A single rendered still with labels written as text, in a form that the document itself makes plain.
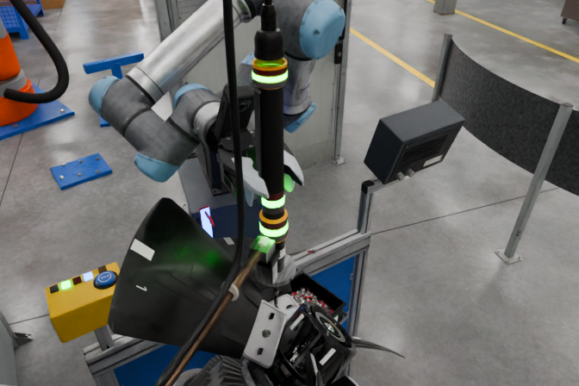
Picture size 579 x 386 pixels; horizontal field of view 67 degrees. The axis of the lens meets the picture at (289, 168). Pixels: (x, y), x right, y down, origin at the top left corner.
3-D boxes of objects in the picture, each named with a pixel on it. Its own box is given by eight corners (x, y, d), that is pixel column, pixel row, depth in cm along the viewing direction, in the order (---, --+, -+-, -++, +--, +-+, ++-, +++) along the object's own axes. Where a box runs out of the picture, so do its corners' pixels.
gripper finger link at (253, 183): (270, 222, 61) (253, 185, 68) (270, 189, 58) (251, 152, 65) (249, 227, 60) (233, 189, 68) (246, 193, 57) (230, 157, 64)
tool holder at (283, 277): (280, 301, 69) (279, 258, 63) (240, 288, 71) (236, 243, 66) (302, 263, 76) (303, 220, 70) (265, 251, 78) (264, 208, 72)
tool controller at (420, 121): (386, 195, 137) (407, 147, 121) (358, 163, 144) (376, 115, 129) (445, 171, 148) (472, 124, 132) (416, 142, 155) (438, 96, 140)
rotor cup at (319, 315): (293, 430, 64) (352, 364, 64) (233, 352, 71) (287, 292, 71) (323, 409, 77) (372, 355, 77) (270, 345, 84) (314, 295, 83)
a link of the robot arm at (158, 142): (131, 150, 88) (166, 108, 87) (171, 186, 86) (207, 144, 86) (110, 146, 80) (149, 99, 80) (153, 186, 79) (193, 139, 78)
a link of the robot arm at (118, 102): (258, -74, 89) (72, 90, 79) (298, -42, 88) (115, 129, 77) (259, -35, 100) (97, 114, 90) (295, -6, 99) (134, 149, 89)
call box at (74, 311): (64, 348, 99) (49, 318, 93) (57, 316, 106) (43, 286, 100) (135, 317, 105) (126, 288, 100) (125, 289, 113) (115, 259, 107)
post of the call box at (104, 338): (102, 351, 110) (90, 320, 103) (99, 342, 112) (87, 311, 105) (115, 345, 111) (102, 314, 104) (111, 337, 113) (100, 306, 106)
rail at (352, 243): (93, 379, 112) (85, 360, 108) (90, 366, 115) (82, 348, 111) (369, 249, 151) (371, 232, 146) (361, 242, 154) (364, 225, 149)
